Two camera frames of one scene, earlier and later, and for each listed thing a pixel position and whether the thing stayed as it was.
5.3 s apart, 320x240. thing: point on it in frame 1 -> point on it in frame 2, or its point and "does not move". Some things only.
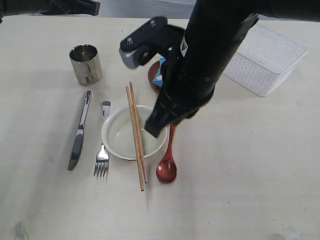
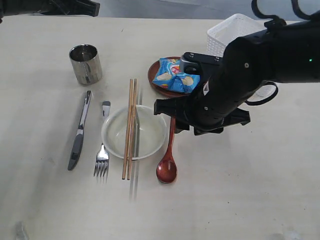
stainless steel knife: [77, 145] does not move
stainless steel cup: [86, 63] does not move
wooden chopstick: [135, 141] -> [128, 130]
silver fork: [102, 157] does not move
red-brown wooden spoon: [166, 170] does not move
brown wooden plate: [152, 72] does not move
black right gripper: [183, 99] -> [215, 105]
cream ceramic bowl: [117, 136] does not move
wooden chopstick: [138, 130] -> [133, 118]
